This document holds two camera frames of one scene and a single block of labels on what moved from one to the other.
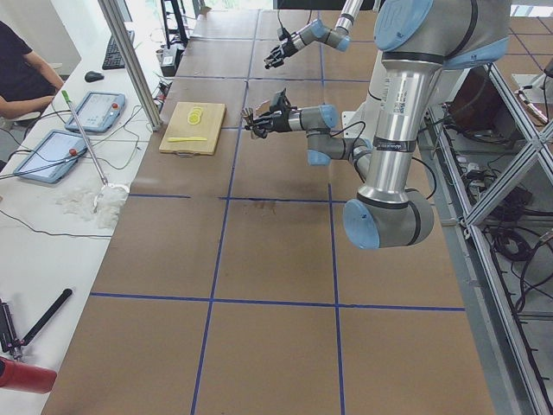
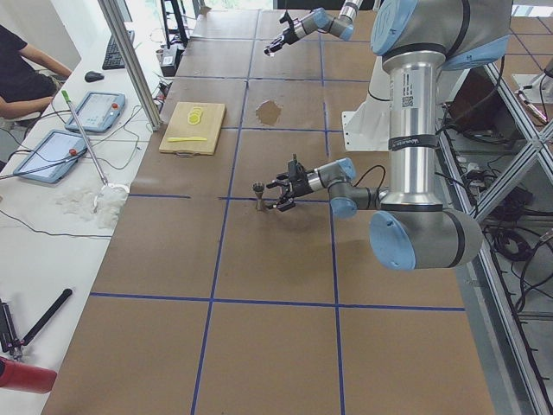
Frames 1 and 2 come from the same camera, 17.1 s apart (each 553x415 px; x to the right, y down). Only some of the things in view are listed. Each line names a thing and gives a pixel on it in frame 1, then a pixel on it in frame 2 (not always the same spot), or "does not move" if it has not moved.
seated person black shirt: [28, 81] does not move
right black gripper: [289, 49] → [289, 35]
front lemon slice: [193, 119] does not move
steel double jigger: [247, 114] → [258, 188]
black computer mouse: [92, 76] does not move
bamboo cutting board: [179, 126] does not move
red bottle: [26, 377] does not move
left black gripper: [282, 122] → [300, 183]
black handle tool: [38, 328] does not move
